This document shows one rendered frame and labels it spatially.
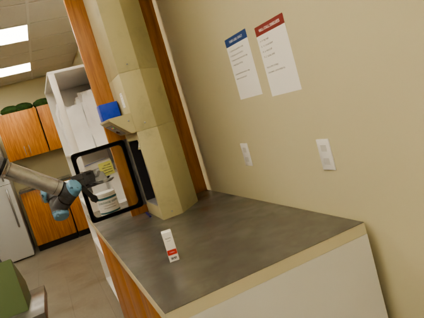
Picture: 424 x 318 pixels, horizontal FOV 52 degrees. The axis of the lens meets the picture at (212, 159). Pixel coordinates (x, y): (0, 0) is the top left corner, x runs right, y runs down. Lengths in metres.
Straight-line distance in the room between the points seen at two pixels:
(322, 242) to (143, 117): 1.18
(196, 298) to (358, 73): 0.79
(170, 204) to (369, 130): 1.21
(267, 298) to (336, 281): 0.25
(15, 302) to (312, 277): 1.00
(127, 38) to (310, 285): 1.47
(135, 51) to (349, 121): 1.22
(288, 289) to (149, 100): 1.26
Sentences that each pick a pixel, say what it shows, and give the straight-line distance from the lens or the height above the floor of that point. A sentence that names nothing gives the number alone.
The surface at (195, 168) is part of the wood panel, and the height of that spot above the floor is 1.09.
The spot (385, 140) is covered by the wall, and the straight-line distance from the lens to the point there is 1.36.
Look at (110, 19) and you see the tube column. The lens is 2.29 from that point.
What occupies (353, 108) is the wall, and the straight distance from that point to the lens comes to 1.42.
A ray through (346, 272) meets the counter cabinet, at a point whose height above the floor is 0.81.
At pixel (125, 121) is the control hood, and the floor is 1.48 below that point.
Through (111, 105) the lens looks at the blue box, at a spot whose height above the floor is 1.58.
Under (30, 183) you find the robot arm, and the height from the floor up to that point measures 1.33.
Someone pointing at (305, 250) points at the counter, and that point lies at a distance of 1.39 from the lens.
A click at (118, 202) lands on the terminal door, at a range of 2.53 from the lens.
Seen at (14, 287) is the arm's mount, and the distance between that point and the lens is 1.68.
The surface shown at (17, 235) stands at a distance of 7.15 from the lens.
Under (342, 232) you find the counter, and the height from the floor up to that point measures 0.94.
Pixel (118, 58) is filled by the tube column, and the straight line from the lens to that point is 2.25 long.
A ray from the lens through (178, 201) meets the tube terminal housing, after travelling 2.28.
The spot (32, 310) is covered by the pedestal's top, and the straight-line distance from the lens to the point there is 1.69.
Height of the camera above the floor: 1.44
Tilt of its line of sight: 7 degrees down
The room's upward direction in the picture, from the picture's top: 16 degrees counter-clockwise
